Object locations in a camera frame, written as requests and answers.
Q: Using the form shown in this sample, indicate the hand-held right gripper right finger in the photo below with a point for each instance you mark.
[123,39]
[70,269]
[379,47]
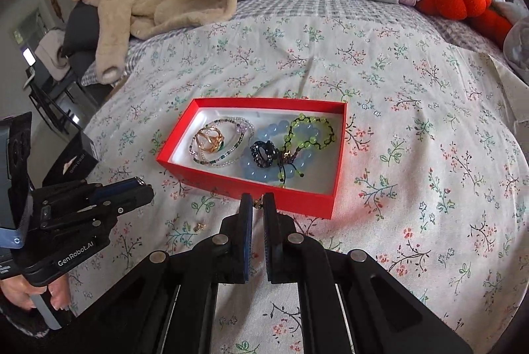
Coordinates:
[268,242]

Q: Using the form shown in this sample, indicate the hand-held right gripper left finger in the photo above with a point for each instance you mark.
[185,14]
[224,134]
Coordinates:
[247,238]

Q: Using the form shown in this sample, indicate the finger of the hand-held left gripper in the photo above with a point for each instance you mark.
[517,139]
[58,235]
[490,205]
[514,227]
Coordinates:
[132,199]
[120,185]

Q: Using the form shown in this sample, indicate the red cardboard box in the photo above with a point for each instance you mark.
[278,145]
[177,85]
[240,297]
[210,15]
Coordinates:
[289,201]

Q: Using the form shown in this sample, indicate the person's left forearm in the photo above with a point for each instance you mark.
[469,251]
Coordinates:
[16,323]

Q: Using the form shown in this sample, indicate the person's left hand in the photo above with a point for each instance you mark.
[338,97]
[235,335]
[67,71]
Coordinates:
[16,292]

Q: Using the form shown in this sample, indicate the black cardboard box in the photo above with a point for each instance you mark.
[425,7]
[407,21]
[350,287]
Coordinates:
[72,160]

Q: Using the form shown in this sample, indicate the black metal chair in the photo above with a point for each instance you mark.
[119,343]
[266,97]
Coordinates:
[53,98]

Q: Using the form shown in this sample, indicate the light grey garment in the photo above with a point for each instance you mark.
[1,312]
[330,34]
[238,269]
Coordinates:
[49,50]

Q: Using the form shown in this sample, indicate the dark grey cushion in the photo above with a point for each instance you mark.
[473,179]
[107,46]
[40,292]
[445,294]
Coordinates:
[82,31]

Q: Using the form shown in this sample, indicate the orange pumpkin plush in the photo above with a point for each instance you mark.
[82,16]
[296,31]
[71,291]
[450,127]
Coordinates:
[458,0]

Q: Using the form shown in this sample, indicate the grey crumpled cloth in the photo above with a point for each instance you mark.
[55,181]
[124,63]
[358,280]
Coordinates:
[518,48]

